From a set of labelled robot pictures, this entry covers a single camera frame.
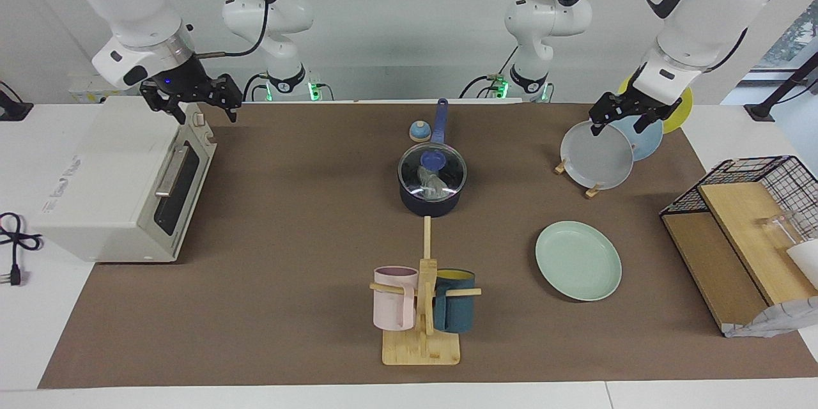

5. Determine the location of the wooden plate rack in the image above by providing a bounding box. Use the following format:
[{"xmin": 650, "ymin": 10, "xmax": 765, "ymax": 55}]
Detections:
[{"xmin": 555, "ymin": 157, "xmax": 605, "ymax": 199}]

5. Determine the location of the grey plate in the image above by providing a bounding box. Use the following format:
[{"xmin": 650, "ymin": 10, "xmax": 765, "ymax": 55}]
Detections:
[{"xmin": 560, "ymin": 120, "xmax": 635, "ymax": 190}]

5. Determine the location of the black base cable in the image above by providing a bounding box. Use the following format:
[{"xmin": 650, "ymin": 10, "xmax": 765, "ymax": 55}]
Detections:
[
  {"xmin": 460, "ymin": 45, "xmax": 520, "ymax": 100},
  {"xmin": 242, "ymin": 72, "xmax": 269, "ymax": 103}
]

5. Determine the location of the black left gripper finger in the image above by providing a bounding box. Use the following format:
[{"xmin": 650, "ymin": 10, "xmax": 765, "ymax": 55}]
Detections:
[
  {"xmin": 633, "ymin": 114, "xmax": 665, "ymax": 135},
  {"xmin": 589, "ymin": 93, "xmax": 624, "ymax": 137}
]

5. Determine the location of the black power cord with plug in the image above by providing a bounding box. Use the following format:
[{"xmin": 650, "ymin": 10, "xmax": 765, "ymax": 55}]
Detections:
[{"xmin": 0, "ymin": 212, "xmax": 44, "ymax": 287}]

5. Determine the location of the dark blue saucepan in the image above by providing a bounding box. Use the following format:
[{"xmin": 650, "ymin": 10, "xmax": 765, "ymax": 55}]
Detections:
[{"xmin": 397, "ymin": 98, "xmax": 468, "ymax": 218}]

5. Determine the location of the glass lid blue knob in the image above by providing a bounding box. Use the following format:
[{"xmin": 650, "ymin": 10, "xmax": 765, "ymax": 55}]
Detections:
[{"xmin": 397, "ymin": 143, "xmax": 468, "ymax": 201}]

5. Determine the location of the light blue plate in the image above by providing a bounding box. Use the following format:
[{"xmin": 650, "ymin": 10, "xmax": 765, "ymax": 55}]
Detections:
[{"xmin": 617, "ymin": 112, "xmax": 664, "ymax": 162}]

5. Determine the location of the white toaster oven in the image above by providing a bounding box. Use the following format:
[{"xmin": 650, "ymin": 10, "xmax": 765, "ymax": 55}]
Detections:
[{"xmin": 29, "ymin": 96, "xmax": 218, "ymax": 263}]

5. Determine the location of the white cup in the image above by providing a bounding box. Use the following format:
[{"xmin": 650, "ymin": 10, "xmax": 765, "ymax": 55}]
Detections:
[{"xmin": 786, "ymin": 240, "xmax": 818, "ymax": 288}]

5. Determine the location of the brown table mat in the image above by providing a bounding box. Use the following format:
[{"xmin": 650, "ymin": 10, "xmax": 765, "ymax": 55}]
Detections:
[{"xmin": 38, "ymin": 102, "xmax": 818, "ymax": 389}]

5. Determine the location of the wooden mug tree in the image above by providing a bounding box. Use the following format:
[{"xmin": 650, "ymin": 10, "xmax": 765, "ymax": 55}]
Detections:
[{"xmin": 369, "ymin": 216, "xmax": 482, "ymax": 366}]

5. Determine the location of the grey crumpled bag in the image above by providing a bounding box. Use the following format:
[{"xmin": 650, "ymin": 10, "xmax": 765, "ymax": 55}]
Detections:
[{"xmin": 722, "ymin": 297, "xmax": 818, "ymax": 338}]

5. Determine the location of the black wire basket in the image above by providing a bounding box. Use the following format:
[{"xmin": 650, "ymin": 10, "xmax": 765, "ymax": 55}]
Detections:
[{"xmin": 660, "ymin": 155, "xmax": 818, "ymax": 240}]

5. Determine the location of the window with outdoor view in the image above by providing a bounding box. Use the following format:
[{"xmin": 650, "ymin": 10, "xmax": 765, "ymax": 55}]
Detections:
[{"xmin": 757, "ymin": 0, "xmax": 818, "ymax": 71}]

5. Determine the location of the black left base cable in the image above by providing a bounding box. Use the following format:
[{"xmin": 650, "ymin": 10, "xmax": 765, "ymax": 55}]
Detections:
[{"xmin": 460, "ymin": 45, "xmax": 520, "ymax": 100}]

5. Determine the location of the dark teal mug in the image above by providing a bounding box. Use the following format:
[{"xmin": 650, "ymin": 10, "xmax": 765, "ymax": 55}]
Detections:
[{"xmin": 433, "ymin": 268, "xmax": 476, "ymax": 334}]

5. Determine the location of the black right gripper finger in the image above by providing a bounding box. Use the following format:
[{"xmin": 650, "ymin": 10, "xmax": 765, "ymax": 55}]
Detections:
[
  {"xmin": 206, "ymin": 75, "xmax": 243, "ymax": 123},
  {"xmin": 141, "ymin": 80, "xmax": 187, "ymax": 125}
]

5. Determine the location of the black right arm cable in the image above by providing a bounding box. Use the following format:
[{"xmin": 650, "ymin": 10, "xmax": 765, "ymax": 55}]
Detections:
[{"xmin": 192, "ymin": 0, "xmax": 270, "ymax": 59}]

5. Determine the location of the pink mug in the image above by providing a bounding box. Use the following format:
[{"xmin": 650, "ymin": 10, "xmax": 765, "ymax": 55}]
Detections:
[{"xmin": 373, "ymin": 266, "xmax": 419, "ymax": 332}]

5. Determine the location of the yellow plate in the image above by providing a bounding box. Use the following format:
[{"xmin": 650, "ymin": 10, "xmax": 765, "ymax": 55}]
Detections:
[{"xmin": 617, "ymin": 77, "xmax": 693, "ymax": 135}]

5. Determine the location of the black right base cable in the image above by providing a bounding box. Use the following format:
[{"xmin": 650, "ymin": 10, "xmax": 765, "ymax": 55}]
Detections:
[{"xmin": 242, "ymin": 72, "xmax": 269, "ymax": 103}]

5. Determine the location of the clear glass cup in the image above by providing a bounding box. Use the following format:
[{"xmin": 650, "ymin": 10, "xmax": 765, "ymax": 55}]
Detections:
[{"xmin": 757, "ymin": 211, "xmax": 799, "ymax": 247}]

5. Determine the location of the wooden two-tier shelf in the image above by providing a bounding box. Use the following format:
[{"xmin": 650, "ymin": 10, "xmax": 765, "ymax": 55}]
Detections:
[{"xmin": 661, "ymin": 182, "xmax": 818, "ymax": 333}]

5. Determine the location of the black desk clamp mount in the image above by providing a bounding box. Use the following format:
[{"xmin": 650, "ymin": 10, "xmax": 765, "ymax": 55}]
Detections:
[{"xmin": 0, "ymin": 80, "xmax": 34, "ymax": 122}]

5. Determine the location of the light green plate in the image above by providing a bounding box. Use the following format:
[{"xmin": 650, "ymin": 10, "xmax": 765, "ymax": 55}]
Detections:
[{"xmin": 536, "ymin": 221, "xmax": 622, "ymax": 302}]

